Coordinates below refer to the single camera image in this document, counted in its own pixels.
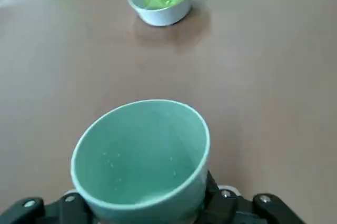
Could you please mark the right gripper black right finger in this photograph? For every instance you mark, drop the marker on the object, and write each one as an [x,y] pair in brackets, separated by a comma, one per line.
[237,208]

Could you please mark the small grey bowl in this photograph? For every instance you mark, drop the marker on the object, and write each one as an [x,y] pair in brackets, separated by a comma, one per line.
[163,16]

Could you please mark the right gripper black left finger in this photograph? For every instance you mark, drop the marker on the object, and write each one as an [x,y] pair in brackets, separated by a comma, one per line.
[52,211]

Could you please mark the pale green cup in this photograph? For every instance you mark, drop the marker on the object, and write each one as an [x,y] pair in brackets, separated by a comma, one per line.
[137,155]

